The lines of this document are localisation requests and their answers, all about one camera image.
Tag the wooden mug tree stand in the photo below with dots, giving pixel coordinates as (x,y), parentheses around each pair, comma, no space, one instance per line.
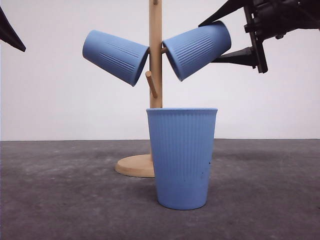
(141,165)

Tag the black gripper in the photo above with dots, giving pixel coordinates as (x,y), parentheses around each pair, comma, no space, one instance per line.
(267,19)

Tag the blue ribbed cup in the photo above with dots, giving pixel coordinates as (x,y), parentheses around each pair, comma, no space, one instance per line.
(182,143)
(191,51)
(122,59)

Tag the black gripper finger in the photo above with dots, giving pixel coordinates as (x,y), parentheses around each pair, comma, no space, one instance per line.
(8,34)

